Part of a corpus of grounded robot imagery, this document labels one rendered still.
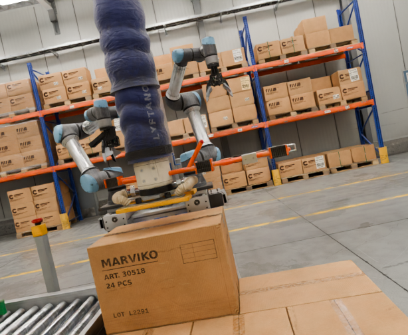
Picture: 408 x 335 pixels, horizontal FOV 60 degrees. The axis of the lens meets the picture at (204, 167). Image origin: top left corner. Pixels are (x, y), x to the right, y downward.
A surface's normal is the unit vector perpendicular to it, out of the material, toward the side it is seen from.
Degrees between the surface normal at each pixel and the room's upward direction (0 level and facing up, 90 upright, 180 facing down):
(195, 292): 90
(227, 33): 90
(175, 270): 90
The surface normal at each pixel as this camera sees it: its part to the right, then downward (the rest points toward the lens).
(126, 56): 0.02, -0.13
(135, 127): -0.25, -0.19
